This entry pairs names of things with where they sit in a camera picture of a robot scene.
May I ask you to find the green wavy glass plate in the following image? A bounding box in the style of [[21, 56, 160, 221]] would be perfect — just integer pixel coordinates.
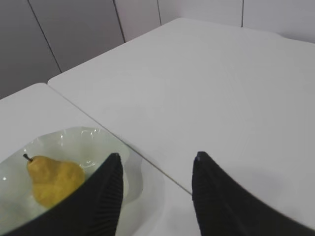
[[0, 126, 165, 235]]

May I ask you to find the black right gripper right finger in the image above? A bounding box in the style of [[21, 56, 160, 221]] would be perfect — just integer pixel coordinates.
[[191, 151, 315, 236]]

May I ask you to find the yellow pear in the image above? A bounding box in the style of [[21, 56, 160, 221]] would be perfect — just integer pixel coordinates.
[[23, 153, 85, 208]]

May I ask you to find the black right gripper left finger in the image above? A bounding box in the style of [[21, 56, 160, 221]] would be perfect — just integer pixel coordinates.
[[6, 153, 123, 236]]

